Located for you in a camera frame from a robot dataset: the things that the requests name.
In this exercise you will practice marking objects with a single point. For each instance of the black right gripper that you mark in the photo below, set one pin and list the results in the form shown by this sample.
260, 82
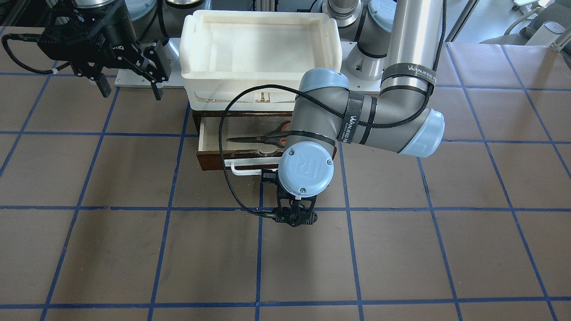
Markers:
113, 36

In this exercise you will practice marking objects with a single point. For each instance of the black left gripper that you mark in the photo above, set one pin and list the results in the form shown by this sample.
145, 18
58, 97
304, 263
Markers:
269, 176

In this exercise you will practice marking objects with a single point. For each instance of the grey orange scissors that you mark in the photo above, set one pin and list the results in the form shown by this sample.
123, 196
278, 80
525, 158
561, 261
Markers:
277, 137

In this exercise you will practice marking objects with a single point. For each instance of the white drawer handle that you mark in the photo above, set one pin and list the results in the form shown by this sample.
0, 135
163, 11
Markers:
243, 170

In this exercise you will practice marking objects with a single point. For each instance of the wooden drawer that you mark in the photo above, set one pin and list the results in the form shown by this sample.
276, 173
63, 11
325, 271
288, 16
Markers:
243, 156

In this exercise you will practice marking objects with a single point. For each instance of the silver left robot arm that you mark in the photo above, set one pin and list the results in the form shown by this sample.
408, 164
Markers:
327, 112

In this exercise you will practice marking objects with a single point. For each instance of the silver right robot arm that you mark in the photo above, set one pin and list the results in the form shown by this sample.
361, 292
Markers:
159, 19

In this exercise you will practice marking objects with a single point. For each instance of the dark brown wooden cabinet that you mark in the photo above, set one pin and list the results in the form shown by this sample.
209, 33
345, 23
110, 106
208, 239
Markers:
241, 115

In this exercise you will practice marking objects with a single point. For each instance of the white plastic tray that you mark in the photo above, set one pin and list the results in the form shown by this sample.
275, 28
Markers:
223, 53

